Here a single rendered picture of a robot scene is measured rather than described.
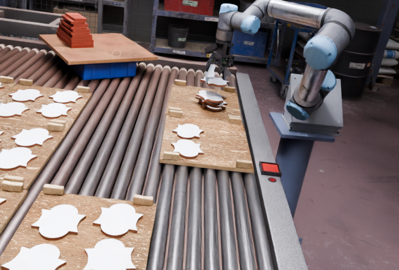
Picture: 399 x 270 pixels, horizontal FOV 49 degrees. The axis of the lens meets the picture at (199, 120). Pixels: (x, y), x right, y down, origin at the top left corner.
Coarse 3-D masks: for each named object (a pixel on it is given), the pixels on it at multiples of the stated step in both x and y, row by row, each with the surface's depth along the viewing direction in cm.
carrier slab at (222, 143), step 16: (176, 128) 183; (208, 128) 188; (224, 128) 190; (240, 128) 192; (208, 144) 174; (224, 144) 176; (240, 144) 178; (160, 160) 158; (176, 160) 159; (192, 160) 160; (208, 160) 162; (224, 160) 164
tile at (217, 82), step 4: (200, 80) 203; (204, 80) 202; (208, 80) 202; (212, 80) 203; (216, 80) 204; (220, 80) 205; (208, 84) 198; (212, 84) 199; (216, 84) 198; (220, 84) 198; (224, 84) 199
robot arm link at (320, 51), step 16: (320, 32) 157; (336, 32) 155; (304, 48) 159; (320, 48) 153; (336, 48) 154; (320, 64) 158; (304, 80) 177; (320, 80) 172; (304, 96) 184; (320, 96) 194; (304, 112) 190
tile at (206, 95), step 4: (200, 92) 208; (204, 92) 208; (208, 92) 209; (212, 92) 210; (200, 96) 204; (204, 96) 203; (208, 96) 204; (212, 96) 205; (216, 96) 205; (220, 96) 206; (204, 100) 201; (208, 100) 201; (212, 100) 200; (216, 100) 200; (220, 100) 201
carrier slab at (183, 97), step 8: (176, 88) 228; (184, 88) 229; (192, 88) 231; (200, 88) 233; (208, 88) 234; (176, 96) 217; (184, 96) 219; (192, 96) 220; (224, 96) 227; (232, 96) 228; (168, 104) 206; (176, 104) 208; (184, 104) 209; (192, 104) 210; (232, 104) 217; (184, 112) 200; (192, 112) 202; (200, 112) 203; (208, 112) 204; (216, 112) 205; (224, 112) 207; (232, 112) 208; (224, 120) 198
